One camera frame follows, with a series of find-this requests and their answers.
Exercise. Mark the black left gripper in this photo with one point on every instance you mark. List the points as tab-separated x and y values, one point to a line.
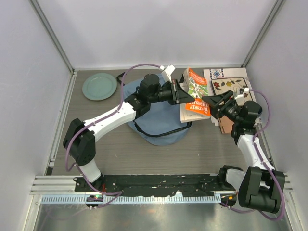
178	95

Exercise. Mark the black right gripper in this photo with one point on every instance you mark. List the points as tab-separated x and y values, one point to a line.
216	100

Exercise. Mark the orange treehouse book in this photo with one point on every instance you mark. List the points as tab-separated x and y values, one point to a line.
196	86

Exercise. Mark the light blue student backpack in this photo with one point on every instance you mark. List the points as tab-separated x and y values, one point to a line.
161	126

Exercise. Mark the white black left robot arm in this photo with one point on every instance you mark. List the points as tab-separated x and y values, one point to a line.
81	137

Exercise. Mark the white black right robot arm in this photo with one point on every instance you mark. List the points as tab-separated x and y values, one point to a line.
262	186

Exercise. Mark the floral square ceramic plate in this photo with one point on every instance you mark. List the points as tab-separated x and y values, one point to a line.
222	85

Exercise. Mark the patterned white placemat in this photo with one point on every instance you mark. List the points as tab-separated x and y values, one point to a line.
250	110

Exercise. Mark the pale green round plate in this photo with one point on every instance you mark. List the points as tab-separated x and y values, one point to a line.
99	86

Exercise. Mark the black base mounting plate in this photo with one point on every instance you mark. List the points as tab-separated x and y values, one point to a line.
190	185

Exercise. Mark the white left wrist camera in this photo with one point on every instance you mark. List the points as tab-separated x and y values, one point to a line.
166	72

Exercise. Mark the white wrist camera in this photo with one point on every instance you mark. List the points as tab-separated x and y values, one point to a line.
240	93
166	72

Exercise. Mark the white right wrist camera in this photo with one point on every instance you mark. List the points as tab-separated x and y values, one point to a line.
240	93

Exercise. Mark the slotted white cable duct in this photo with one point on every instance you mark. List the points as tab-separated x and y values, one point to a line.
92	199

